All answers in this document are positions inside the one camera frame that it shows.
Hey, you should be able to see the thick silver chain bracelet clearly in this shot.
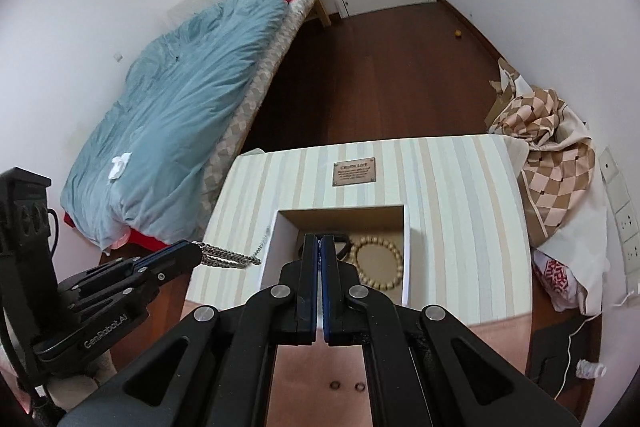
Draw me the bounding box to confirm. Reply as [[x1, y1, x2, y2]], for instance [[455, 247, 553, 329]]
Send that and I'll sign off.
[[192, 225, 272, 269]]

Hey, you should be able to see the bed with patterned mattress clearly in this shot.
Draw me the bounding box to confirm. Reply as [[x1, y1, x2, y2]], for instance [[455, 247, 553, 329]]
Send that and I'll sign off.
[[62, 0, 334, 256]]

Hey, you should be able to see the black garment on floor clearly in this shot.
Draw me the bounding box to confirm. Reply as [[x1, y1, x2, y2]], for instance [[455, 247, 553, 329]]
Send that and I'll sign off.
[[527, 314, 601, 395]]

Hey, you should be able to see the white cardboard box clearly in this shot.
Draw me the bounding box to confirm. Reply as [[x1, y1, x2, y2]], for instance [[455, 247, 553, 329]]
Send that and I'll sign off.
[[259, 205, 410, 305]]

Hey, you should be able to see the black smart watch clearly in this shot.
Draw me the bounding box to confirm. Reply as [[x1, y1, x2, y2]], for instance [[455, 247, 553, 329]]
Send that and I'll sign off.
[[297, 232, 354, 265]]

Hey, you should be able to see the white crumpled sock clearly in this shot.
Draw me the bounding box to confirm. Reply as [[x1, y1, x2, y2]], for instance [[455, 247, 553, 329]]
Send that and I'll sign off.
[[575, 359, 608, 381]]

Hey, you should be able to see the white bag red print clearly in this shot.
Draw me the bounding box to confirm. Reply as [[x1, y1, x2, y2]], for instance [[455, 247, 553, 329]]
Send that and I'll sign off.
[[532, 249, 579, 312]]

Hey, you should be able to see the striped table cloth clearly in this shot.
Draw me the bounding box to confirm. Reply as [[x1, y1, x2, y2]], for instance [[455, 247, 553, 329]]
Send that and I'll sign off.
[[204, 134, 533, 325]]

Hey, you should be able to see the brown label patch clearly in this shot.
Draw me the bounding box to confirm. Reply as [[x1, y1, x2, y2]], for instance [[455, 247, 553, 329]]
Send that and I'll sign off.
[[332, 157, 376, 186]]

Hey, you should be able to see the checkered beige pink cloth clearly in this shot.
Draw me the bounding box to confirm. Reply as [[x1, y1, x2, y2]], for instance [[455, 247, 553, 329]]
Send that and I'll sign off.
[[488, 88, 596, 247]]

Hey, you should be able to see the wooden bead bracelet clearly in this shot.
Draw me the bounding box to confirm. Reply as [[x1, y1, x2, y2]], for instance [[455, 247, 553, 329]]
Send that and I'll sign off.
[[346, 235, 405, 292]]

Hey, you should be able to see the white charger cable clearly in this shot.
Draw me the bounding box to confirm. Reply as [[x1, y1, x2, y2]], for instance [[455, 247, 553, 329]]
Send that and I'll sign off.
[[552, 290, 640, 400]]

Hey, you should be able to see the white wall socket strip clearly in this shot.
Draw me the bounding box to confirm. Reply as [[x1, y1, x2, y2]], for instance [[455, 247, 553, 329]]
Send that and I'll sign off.
[[599, 147, 639, 297]]

